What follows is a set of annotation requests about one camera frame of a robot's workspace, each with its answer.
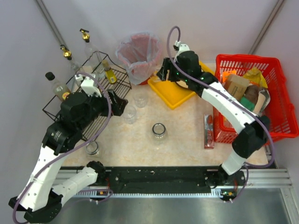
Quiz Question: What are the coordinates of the small yellow label bottle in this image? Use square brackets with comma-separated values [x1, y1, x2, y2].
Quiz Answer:
[102, 59, 117, 84]

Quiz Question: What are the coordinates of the sauce bottle yellow cap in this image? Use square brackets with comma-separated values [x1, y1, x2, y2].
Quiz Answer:
[62, 92, 70, 100]

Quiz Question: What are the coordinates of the glass oil bottle gold spout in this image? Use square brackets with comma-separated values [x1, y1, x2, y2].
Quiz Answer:
[60, 44, 85, 87]

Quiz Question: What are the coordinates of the dark sauce bottle black cap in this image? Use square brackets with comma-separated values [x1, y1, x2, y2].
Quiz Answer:
[45, 72, 71, 102]

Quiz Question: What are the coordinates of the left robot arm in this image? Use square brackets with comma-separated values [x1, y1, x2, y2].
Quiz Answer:
[8, 90, 116, 224]

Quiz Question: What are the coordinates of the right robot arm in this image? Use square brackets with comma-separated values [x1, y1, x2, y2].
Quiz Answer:
[111, 50, 271, 186]

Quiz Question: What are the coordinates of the clear glass cup middle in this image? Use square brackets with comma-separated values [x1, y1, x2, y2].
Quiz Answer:
[122, 105, 137, 124]

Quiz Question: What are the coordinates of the clear glass cup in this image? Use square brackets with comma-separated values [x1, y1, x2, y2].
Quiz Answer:
[122, 105, 137, 124]
[133, 91, 148, 108]

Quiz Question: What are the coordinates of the yellow plastic tray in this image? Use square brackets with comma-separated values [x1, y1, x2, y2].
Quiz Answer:
[147, 61, 215, 110]

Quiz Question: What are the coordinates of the clear glass cup far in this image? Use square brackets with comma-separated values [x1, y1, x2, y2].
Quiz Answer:
[133, 91, 148, 108]

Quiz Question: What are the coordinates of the red bin with plastic bag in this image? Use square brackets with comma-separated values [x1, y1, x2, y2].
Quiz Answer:
[115, 32, 162, 85]

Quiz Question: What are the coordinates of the glass jar left front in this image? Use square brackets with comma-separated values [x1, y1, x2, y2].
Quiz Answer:
[85, 141, 100, 156]

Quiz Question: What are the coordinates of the glass jar metal rim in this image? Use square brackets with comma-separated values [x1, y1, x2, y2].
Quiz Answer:
[151, 123, 168, 145]

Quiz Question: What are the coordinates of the red snack packet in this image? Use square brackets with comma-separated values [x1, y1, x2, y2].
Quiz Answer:
[204, 114, 214, 149]

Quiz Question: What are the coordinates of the brown paper box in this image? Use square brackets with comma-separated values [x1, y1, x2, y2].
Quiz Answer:
[224, 74, 250, 101]

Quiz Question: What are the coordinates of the yellow snack bag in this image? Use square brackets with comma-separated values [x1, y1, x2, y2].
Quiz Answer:
[243, 67, 268, 89]

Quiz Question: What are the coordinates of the green bag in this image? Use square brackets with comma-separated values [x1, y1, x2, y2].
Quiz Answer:
[240, 97, 255, 112]

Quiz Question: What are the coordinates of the brown foil pouch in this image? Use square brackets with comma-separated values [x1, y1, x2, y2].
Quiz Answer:
[244, 85, 271, 115]

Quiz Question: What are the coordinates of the red plastic basket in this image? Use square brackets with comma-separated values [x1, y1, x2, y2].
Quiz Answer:
[215, 54, 299, 142]

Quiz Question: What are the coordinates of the black wire rack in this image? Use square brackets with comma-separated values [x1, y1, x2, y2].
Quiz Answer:
[43, 51, 132, 141]

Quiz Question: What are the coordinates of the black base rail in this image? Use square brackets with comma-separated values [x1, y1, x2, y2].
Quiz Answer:
[72, 165, 246, 195]

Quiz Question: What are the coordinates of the grey cable duct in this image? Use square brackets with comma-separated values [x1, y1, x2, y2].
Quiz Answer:
[77, 188, 236, 199]

